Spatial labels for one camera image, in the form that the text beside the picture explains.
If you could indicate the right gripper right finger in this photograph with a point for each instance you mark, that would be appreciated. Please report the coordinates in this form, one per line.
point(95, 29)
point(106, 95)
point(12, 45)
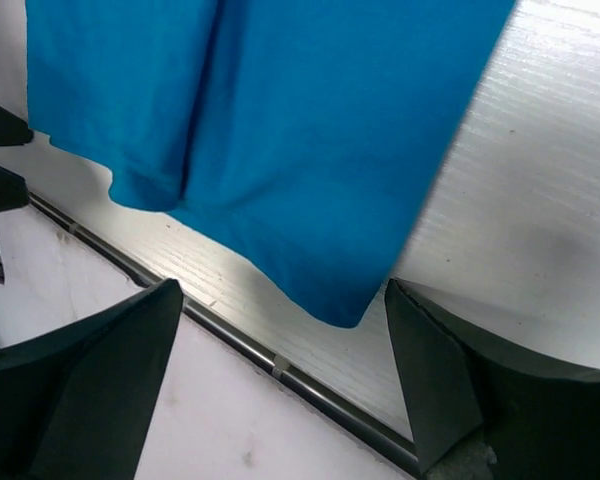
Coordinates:
point(482, 407)

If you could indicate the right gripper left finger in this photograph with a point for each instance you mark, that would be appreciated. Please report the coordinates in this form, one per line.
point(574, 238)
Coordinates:
point(77, 402)

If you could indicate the blue polo shirt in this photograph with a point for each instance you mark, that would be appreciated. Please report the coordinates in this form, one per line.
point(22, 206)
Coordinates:
point(303, 135)

